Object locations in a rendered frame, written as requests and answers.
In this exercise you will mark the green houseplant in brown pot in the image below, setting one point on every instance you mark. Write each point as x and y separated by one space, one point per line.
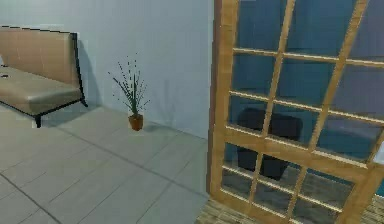
134 100

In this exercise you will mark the wooden glass-paned door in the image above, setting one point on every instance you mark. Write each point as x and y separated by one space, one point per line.
266 136

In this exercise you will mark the dark armchair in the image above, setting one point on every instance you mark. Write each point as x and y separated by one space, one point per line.
283 128

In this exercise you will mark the small black remote control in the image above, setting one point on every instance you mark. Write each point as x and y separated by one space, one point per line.
4 76

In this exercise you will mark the tan sofa with black frame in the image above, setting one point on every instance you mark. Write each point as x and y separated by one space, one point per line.
36 83

